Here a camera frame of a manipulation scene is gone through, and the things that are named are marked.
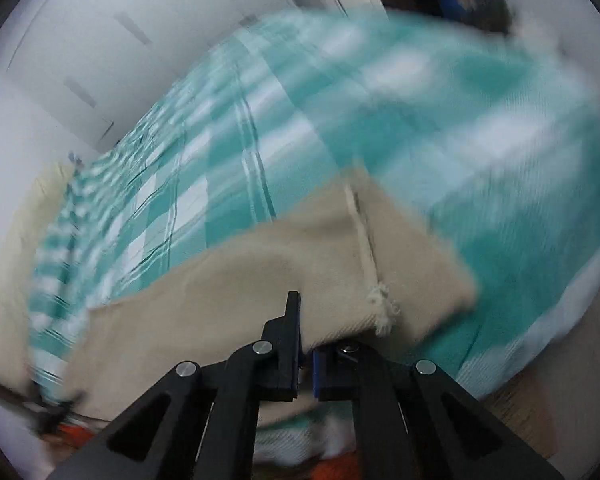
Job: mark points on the teal white plaid bedsheet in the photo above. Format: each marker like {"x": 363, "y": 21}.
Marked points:
{"x": 496, "y": 148}

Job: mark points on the cream pillow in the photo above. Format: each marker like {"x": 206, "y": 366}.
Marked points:
{"x": 39, "y": 207}

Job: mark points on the white wardrobe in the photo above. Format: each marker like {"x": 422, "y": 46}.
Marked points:
{"x": 97, "y": 66}

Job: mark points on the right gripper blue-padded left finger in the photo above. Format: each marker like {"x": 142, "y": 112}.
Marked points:
{"x": 221, "y": 401}

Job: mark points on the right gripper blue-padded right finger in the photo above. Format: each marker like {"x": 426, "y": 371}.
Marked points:
{"x": 416, "y": 422}

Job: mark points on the beige khaki pants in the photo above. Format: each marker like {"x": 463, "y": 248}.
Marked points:
{"x": 360, "y": 264}

